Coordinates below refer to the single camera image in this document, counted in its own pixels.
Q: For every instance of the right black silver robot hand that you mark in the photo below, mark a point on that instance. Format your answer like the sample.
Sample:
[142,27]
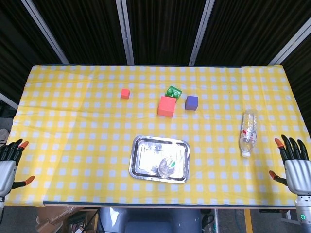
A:
[297,174]

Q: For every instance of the black corrugated partition panel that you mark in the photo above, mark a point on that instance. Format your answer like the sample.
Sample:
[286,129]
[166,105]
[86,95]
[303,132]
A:
[247,29]
[85,29]
[165,29]
[19,48]

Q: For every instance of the large red cube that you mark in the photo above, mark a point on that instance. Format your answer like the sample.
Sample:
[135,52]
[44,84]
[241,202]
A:
[166,106]

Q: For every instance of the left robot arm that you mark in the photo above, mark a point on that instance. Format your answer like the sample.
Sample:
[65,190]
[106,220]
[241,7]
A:
[1,206]

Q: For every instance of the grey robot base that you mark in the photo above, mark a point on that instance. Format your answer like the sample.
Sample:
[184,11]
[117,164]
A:
[150,221]

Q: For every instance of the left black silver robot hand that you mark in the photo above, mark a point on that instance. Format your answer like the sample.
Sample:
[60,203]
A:
[6,174]

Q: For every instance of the white partition post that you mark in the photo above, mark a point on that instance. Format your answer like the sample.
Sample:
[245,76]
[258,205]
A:
[8,100]
[125,31]
[46,34]
[200,31]
[289,46]

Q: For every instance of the metal table leg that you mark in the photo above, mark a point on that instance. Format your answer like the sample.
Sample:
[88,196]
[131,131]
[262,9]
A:
[216,221]

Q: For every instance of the rectangular metal tray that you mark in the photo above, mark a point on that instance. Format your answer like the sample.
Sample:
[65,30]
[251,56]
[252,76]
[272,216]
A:
[148,160]

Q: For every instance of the green toy brick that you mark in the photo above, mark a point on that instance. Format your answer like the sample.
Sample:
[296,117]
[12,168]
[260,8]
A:
[173,92]

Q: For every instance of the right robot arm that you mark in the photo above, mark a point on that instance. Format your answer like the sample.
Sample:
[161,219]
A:
[302,213]

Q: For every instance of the yellow white checkered tablecloth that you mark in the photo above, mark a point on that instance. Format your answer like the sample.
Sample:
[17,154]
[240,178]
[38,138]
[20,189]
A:
[73,136]

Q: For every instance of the clear bottle with white cap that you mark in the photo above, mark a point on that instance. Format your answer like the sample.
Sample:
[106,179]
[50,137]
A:
[249,132]

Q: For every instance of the small red cube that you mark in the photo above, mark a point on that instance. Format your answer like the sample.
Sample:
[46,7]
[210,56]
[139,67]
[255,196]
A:
[125,93]

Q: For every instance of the clear bottle with green cap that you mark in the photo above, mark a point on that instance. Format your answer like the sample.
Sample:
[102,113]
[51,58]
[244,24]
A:
[167,168]

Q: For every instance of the purple cube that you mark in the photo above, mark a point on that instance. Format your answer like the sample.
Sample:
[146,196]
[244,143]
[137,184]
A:
[191,103]

